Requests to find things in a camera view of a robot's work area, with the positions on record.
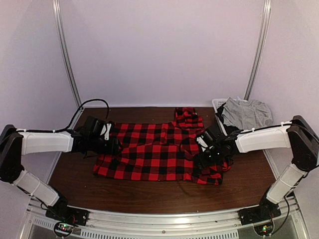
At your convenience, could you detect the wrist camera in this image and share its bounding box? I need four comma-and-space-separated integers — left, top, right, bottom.
81, 116, 114, 140
195, 128, 221, 152

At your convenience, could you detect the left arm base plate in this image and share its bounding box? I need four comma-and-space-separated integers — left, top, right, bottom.
45, 202, 89, 226

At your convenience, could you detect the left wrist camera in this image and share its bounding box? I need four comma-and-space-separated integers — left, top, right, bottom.
81, 116, 114, 140

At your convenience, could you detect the left circuit board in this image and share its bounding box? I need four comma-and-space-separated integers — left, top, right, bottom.
53, 222, 74, 238

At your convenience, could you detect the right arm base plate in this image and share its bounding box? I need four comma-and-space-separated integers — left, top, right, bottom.
238, 204, 281, 225

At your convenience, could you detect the red black plaid shirt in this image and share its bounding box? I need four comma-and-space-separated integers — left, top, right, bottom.
93, 108, 231, 185

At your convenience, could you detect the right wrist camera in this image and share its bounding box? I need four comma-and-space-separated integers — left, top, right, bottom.
195, 128, 221, 152

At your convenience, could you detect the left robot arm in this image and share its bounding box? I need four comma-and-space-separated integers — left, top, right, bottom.
0, 123, 122, 221

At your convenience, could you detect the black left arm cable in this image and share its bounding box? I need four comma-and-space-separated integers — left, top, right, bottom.
53, 99, 110, 132

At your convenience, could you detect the aluminium corner post right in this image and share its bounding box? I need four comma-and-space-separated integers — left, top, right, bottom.
244, 0, 272, 100

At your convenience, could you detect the white plastic laundry basket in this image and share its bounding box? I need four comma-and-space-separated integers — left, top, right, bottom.
212, 99, 239, 135

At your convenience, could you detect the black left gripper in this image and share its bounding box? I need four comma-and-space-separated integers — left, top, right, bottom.
89, 136, 124, 155

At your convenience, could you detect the circuit board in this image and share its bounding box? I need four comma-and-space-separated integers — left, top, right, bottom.
53, 222, 74, 238
254, 222, 274, 237

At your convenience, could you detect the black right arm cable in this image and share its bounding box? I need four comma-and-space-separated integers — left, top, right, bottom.
179, 138, 200, 160

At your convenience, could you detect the aluminium corner post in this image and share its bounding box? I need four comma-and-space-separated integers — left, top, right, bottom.
51, 0, 84, 113
244, 0, 272, 100

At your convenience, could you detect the aluminium front rail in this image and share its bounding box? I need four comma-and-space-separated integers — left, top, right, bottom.
18, 196, 310, 239

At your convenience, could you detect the grey shirt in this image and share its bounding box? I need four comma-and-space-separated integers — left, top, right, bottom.
221, 98, 273, 129

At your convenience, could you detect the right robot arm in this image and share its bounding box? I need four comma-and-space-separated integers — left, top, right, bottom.
193, 115, 319, 220

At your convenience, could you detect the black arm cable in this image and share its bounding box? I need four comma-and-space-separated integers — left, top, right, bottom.
53, 99, 110, 132
179, 138, 200, 160

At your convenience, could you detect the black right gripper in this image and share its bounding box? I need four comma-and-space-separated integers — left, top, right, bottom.
194, 145, 223, 170

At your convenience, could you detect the right circuit board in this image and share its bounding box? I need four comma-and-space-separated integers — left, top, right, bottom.
254, 222, 274, 237

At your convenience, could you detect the aluminium corner post left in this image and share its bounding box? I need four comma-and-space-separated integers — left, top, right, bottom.
51, 0, 84, 113

